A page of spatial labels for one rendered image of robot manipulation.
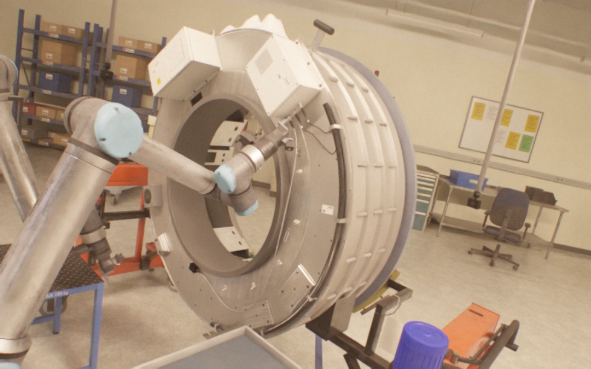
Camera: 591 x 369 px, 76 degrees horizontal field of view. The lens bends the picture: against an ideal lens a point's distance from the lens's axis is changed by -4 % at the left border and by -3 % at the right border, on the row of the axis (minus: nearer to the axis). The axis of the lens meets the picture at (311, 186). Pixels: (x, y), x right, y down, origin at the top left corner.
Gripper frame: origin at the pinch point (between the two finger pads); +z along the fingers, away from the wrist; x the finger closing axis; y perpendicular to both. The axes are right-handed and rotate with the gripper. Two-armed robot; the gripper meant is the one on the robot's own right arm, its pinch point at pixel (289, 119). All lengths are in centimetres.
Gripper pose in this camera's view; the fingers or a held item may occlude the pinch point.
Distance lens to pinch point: 148.8
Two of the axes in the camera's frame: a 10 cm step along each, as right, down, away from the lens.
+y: 7.3, 6.7, -1.3
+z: 6.3, -6.0, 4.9
